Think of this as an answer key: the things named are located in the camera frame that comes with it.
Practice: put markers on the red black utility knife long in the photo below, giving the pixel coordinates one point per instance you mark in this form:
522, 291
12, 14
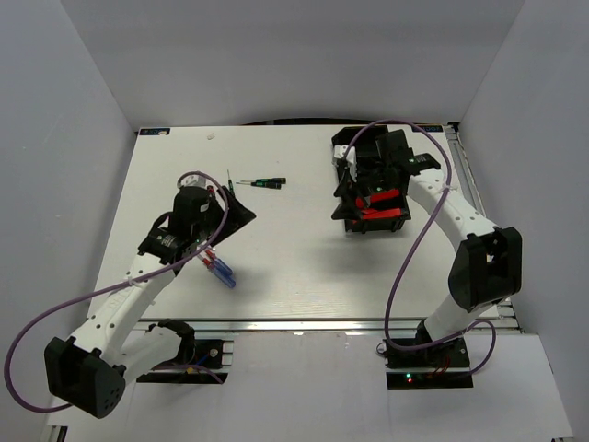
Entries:
378, 197

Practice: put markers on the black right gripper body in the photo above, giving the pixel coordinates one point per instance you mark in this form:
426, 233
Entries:
373, 181

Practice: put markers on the green black screwdriver lower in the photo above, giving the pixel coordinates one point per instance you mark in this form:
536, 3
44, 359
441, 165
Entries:
262, 184

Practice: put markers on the black near storage bin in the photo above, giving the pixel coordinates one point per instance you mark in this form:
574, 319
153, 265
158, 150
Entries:
391, 225

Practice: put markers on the blue red screwdriver far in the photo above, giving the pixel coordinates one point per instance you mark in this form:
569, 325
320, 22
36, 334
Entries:
211, 260

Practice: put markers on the black far storage bin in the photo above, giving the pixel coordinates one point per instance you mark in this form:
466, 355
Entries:
366, 147

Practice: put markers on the red black utility knife small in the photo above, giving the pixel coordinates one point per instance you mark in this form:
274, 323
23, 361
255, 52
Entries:
386, 214

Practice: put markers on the black storage bin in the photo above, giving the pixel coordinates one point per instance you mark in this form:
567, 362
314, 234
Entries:
391, 225
366, 147

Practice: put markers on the blue label sticker right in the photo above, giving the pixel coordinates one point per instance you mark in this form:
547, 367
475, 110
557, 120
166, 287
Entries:
428, 128

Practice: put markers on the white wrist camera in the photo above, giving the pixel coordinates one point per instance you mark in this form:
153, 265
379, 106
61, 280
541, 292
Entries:
192, 179
344, 160

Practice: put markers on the green black screwdriver upper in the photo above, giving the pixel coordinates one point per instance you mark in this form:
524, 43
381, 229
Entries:
282, 180

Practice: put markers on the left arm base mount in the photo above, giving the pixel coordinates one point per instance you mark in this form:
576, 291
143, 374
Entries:
198, 361

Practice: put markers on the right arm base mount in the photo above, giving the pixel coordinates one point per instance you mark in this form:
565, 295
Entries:
444, 367

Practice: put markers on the aluminium frame rail front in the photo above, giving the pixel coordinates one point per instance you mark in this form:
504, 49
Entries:
397, 327

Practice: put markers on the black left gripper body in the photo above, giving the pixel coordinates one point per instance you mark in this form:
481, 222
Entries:
205, 230

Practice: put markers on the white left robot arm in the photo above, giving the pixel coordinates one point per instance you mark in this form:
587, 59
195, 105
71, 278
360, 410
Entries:
91, 368

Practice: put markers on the aluminium frame rail right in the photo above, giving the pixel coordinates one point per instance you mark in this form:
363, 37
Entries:
502, 315

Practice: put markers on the green black screwdriver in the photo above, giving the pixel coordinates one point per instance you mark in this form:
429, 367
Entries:
282, 180
262, 184

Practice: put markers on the blue label sticker left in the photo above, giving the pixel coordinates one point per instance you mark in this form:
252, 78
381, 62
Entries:
154, 131

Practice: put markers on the green black screwdriver single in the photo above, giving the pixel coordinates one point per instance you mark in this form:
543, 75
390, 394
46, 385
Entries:
230, 181

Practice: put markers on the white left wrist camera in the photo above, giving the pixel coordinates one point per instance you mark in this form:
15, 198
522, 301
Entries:
192, 179

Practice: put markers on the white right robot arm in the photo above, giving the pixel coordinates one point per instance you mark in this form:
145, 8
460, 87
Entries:
488, 264

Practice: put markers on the blue label sticker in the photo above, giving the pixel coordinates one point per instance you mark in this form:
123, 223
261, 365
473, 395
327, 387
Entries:
154, 131
428, 128

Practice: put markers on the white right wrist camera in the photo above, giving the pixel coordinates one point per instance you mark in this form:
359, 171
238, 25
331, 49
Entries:
344, 160

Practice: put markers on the blue red screwdriver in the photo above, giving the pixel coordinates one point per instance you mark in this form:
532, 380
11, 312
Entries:
228, 281
211, 260

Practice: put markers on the aluminium frame rail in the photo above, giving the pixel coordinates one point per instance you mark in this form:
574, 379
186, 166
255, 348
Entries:
397, 327
502, 315

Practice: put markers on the blue red screwdriver near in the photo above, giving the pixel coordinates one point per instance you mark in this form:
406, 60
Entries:
228, 281

